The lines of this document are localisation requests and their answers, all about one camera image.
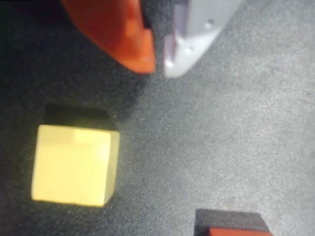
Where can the yellow cube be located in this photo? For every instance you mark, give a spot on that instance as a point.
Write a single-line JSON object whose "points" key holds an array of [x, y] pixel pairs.
{"points": [[73, 167]]}

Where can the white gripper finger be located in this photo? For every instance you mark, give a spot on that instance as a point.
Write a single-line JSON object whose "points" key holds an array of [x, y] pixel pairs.
{"points": [[197, 32]]}

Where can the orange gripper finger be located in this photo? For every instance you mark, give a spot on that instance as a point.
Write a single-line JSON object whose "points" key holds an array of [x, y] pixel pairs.
{"points": [[118, 32]]}

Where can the red cube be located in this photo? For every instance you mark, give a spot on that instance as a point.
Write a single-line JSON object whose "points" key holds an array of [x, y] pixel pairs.
{"points": [[233, 232]]}

